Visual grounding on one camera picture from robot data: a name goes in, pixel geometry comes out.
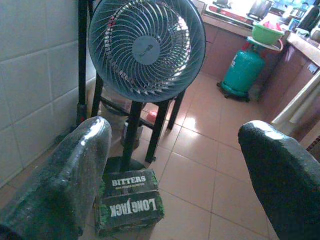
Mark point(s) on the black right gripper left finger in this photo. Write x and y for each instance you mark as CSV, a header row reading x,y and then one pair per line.
x,y
62,180

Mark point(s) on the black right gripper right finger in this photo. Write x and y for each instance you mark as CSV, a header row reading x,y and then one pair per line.
x,y
282,175

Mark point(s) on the black Long Jack Bitters carton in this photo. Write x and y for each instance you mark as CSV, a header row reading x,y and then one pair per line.
x,y
130,200

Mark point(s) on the white hanging cloth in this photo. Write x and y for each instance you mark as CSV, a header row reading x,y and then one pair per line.
x,y
297,105

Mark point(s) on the black cylinder trolley base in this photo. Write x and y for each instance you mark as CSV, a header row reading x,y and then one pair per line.
x,y
233,92

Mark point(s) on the pink plastic container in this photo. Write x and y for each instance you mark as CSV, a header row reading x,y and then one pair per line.
x,y
152,115

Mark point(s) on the teal gas cylinder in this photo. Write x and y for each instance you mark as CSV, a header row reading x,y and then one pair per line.
x,y
243,70

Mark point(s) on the black upright pole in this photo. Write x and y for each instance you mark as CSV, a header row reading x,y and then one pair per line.
x,y
82,62

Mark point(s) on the pink kitchen counter cabinet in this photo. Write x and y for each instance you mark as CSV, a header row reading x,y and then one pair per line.
x,y
265,50

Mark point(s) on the green plastic bowl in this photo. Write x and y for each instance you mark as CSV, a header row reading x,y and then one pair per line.
x,y
267,33

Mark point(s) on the black kitchen appliance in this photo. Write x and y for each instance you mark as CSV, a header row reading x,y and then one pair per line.
x,y
261,8

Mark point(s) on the red flat tray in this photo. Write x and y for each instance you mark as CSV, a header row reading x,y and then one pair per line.
x,y
231,12

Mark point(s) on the grey standing pedestal fan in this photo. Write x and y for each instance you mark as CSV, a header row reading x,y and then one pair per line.
x,y
147,50

